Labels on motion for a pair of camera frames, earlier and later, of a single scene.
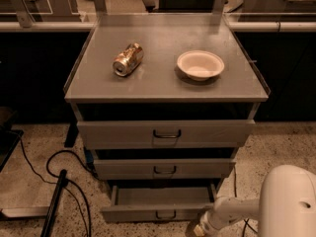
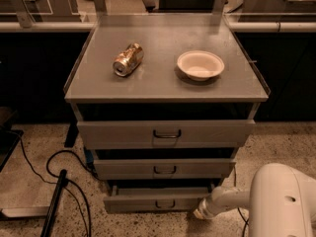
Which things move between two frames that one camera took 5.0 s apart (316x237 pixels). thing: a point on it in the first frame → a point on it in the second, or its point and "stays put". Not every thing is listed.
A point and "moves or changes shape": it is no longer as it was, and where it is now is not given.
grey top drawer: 165,134 stays put
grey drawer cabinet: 164,102 stays put
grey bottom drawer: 148,203 moves or changes shape
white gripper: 207,221 → 208,207
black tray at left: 8,140 stays put
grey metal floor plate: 26,211 stays put
